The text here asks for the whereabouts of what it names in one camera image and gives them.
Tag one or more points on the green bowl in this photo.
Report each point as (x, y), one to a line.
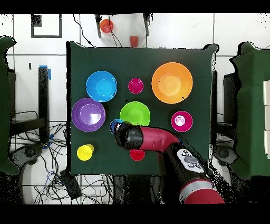
(135, 112)

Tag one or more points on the light blue cup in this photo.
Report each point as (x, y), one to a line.
(115, 122)

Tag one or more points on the tall red cup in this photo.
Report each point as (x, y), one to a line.
(137, 155)

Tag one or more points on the purple bowl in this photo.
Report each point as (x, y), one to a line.
(88, 115)

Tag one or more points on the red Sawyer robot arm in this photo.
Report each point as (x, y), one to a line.
(156, 139)

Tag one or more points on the short crimson cup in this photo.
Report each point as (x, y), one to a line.
(135, 86)

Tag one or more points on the light blue bowl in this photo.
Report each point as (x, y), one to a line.
(101, 86)

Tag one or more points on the large orange bowl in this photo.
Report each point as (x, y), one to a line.
(172, 83)

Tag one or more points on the dark green tablecloth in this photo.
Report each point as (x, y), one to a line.
(137, 63)

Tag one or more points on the small crimson bowl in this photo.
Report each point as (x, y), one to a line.
(185, 125)

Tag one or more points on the yellow cup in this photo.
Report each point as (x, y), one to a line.
(84, 153)

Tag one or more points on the orange-red cup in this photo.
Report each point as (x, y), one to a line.
(134, 41)

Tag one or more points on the small orange bowl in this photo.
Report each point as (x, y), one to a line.
(106, 25)

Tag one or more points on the blue tape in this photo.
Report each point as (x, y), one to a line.
(49, 74)

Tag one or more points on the black power box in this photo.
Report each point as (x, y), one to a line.
(70, 186)

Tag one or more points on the green cloth covered table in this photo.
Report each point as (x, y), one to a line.
(4, 105)
(253, 105)

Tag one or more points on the white boxes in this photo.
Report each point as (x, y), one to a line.
(267, 95)

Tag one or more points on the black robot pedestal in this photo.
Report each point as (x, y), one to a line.
(137, 190)

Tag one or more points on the black metal table frame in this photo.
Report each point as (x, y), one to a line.
(43, 95)
(214, 95)

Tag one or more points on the black square frame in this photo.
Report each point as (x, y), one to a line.
(35, 21)

